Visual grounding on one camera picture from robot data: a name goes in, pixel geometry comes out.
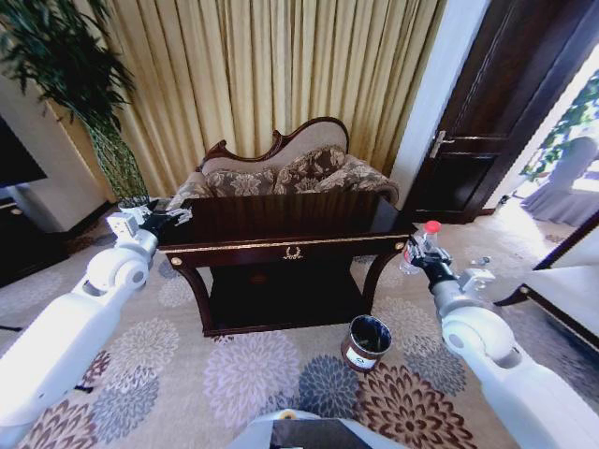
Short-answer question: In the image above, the white furniture with dark frame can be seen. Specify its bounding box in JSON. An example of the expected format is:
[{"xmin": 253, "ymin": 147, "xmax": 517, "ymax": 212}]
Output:
[{"xmin": 492, "ymin": 223, "xmax": 599, "ymax": 340}]

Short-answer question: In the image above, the black television screen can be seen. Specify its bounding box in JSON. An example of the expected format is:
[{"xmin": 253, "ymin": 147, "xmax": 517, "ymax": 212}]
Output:
[{"xmin": 0, "ymin": 113, "xmax": 49, "ymax": 189}]

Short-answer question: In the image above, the round brown trash bin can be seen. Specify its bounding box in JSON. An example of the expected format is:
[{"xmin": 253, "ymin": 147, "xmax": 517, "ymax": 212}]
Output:
[{"xmin": 341, "ymin": 313, "xmax": 394, "ymax": 373}]

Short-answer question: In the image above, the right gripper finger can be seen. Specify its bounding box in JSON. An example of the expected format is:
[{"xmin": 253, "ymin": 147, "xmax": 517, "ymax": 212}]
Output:
[
  {"xmin": 427, "ymin": 241, "xmax": 453, "ymax": 262},
  {"xmin": 402, "ymin": 236, "xmax": 425, "ymax": 266}
]

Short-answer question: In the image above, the dark wooden door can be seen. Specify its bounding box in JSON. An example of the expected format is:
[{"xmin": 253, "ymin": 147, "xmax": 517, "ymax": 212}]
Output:
[{"xmin": 401, "ymin": 0, "xmax": 599, "ymax": 226}]

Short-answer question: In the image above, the clear bottle with red cap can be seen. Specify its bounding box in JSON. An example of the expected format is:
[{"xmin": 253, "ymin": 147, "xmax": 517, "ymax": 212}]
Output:
[{"xmin": 399, "ymin": 220, "xmax": 444, "ymax": 276}]

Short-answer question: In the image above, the tall green bamboo plant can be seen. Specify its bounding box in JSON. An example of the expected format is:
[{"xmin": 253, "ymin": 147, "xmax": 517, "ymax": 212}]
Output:
[{"xmin": 0, "ymin": 0, "xmax": 152, "ymax": 210}]

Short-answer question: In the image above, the gold pleated curtain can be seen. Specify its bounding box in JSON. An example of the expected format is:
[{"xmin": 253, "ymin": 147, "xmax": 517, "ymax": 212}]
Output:
[{"xmin": 44, "ymin": 0, "xmax": 448, "ymax": 200}]

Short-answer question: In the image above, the dark wooden console table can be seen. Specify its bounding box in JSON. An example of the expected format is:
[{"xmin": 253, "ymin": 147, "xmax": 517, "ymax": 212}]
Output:
[{"xmin": 155, "ymin": 192, "xmax": 418, "ymax": 339}]

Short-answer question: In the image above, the grey sheer drape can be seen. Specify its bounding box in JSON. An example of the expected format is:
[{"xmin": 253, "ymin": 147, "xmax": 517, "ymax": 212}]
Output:
[{"xmin": 520, "ymin": 137, "xmax": 599, "ymax": 229}]

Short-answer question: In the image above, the large floral brown cushion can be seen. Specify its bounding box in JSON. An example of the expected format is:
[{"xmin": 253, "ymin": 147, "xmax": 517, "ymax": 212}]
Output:
[{"xmin": 274, "ymin": 144, "xmax": 351, "ymax": 195}]

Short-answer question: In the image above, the dark wooden television cabinet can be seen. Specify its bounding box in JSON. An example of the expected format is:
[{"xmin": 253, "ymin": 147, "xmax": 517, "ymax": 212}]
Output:
[{"xmin": 0, "ymin": 181, "xmax": 72, "ymax": 289}]

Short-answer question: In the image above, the beige carved wooden sofa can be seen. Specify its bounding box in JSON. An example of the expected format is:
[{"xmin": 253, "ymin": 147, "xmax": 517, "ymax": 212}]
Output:
[{"xmin": 168, "ymin": 117, "xmax": 402, "ymax": 206}]

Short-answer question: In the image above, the silver door handle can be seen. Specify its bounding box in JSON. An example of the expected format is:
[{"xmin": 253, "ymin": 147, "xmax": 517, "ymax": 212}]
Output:
[{"xmin": 431, "ymin": 130, "xmax": 457, "ymax": 160}]

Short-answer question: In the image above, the small floral brown cushion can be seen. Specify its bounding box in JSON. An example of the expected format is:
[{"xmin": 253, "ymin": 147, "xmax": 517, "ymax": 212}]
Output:
[{"xmin": 202, "ymin": 167, "xmax": 278, "ymax": 198}]

